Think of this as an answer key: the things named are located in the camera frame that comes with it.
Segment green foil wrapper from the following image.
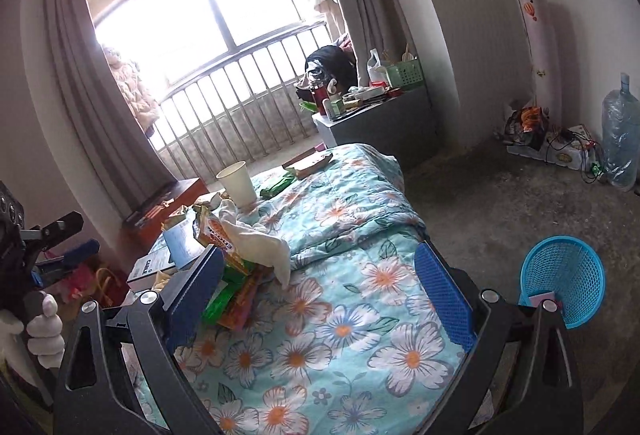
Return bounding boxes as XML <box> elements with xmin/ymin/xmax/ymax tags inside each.
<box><xmin>202</xmin><ymin>262</ymin><xmax>253</xmax><ymax>325</ymax></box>

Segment large clear water jug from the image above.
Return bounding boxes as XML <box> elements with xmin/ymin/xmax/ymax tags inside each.
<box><xmin>601</xmin><ymin>72</ymin><xmax>640</xmax><ymax>192</ymax></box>

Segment floral light blue blanket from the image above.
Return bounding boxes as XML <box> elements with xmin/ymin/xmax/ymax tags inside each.
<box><xmin>125</xmin><ymin>142</ymin><xmax>476</xmax><ymax>435</ymax></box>

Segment grey cabinet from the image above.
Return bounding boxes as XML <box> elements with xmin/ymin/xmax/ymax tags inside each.
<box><xmin>312</xmin><ymin>88</ymin><xmax>436</xmax><ymax>168</ymax></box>

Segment red thermos bottle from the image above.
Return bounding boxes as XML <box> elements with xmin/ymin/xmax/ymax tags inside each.
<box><xmin>310</xmin><ymin>82</ymin><xmax>328</xmax><ymax>113</ymax></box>

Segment brown green-edged snack pack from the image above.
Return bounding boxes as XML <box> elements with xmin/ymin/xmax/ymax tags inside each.
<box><xmin>281</xmin><ymin>149</ymin><xmax>334</xmax><ymax>177</ymax></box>

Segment black snack bag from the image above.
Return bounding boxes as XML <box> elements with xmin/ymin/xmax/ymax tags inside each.
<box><xmin>504</xmin><ymin>105</ymin><xmax>551</xmax><ymax>151</ymax></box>

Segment green plastic storage basket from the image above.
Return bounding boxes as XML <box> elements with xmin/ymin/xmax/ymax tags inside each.
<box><xmin>385</xmin><ymin>59</ymin><xmax>426</xmax><ymax>91</ymax></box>

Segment golden crumpled snack packet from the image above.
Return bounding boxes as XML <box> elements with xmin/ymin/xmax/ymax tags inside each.
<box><xmin>196</xmin><ymin>192</ymin><xmax>233</xmax><ymax>213</ymax></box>

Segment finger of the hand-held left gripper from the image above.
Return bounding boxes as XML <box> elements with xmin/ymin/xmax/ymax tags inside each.
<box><xmin>32</xmin><ymin>239</ymin><xmax>101</xmax><ymax>288</ymax></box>
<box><xmin>22</xmin><ymin>211</ymin><xmax>84</xmax><ymax>243</ymax></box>

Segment window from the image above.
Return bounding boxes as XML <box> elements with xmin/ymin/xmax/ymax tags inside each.
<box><xmin>92</xmin><ymin>0</ymin><xmax>326</xmax><ymax>86</ymax></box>

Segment person's left hand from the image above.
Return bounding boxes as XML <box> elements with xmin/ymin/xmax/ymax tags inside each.
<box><xmin>0</xmin><ymin>292</ymin><xmax>65</xmax><ymax>370</ymax></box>

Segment blue plastic waste basket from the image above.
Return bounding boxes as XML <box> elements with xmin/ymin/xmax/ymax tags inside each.
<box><xmin>519</xmin><ymin>236</ymin><xmax>606</xmax><ymax>330</ymax></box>

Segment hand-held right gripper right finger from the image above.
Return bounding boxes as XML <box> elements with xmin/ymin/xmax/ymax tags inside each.
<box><xmin>414</xmin><ymin>242</ymin><xmax>586</xmax><ymax>435</ymax></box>

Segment pink snack packet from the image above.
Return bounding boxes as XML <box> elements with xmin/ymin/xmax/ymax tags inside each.
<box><xmin>225</xmin><ymin>272</ymin><xmax>266</xmax><ymax>331</ymax></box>

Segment brown biscuit pack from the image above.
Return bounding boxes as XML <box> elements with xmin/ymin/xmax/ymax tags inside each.
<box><xmin>165</xmin><ymin>204</ymin><xmax>198</xmax><ymax>228</ymax></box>

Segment metal window railing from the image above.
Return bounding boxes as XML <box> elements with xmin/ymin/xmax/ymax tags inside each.
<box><xmin>145</xmin><ymin>20</ymin><xmax>333</xmax><ymax>166</ymax></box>

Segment white paper cup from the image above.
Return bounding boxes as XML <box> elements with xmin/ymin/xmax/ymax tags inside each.
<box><xmin>216</xmin><ymin>161</ymin><xmax>258</xmax><ymax>208</ymax></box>

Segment red bag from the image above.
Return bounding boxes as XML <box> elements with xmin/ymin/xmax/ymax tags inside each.
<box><xmin>60</xmin><ymin>260</ymin><xmax>128</xmax><ymax>311</ymax></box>

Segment small green snack packet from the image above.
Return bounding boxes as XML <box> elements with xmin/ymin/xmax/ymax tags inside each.
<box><xmin>260</xmin><ymin>174</ymin><xmax>297</xmax><ymax>199</ymax></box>

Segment white cloth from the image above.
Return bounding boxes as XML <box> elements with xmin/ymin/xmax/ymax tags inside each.
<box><xmin>220</xmin><ymin>202</ymin><xmax>292</xmax><ymax>288</ymax></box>

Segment patterned wallpaper roll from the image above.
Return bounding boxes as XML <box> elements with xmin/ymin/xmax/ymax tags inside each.
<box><xmin>517</xmin><ymin>0</ymin><xmax>556</xmax><ymax>113</ymax></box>

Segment black charger cable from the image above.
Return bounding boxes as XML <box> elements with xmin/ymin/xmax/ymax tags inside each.
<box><xmin>545</xmin><ymin>128</ymin><xmax>607</xmax><ymax>183</ymax></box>

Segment pink fluffy hanging garment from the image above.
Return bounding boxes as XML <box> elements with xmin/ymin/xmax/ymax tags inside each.
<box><xmin>102</xmin><ymin>44</ymin><xmax>161</xmax><ymax>136</ymax></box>

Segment brown wooden box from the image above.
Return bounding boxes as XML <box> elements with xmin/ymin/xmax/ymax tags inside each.
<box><xmin>122</xmin><ymin>178</ymin><xmax>210</xmax><ymax>248</ymax></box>

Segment grey cable box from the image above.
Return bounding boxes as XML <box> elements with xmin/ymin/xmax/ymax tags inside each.
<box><xmin>126</xmin><ymin>215</ymin><xmax>211</xmax><ymax>292</ymax></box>

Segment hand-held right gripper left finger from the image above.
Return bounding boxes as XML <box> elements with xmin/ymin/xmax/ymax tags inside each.
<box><xmin>52</xmin><ymin>244</ymin><xmax>226</xmax><ymax>435</ymax></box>

